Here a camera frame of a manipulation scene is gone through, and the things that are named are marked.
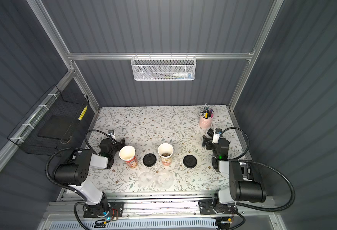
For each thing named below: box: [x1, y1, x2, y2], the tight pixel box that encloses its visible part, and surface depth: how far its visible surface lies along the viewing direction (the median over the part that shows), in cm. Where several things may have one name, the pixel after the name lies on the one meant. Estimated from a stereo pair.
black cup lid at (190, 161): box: [182, 154, 198, 169], surface depth 91 cm
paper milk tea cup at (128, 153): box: [118, 145, 138, 168], surface depth 79 cm
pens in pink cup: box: [201, 103, 214, 119], surface depth 101 cm
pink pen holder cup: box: [199, 113, 214, 129], surface depth 103 cm
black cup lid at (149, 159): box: [142, 152, 157, 167], surface depth 91 cm
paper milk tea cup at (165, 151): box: [157, 142, 174, 166], surface depth 80 cm
